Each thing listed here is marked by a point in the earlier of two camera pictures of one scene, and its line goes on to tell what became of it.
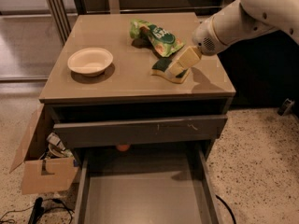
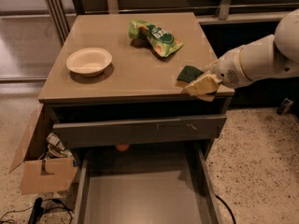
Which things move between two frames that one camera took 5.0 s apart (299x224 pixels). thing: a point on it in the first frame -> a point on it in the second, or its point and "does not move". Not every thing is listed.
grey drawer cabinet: x=136 y=80 does not move
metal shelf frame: x=64 y=2 does not move
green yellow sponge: x=161 y=67 -> x=186 y=75
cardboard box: x=43 y=175 does not move
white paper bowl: x=90 y=62 does not move
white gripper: x=204 y=38 -> x=228 y=68
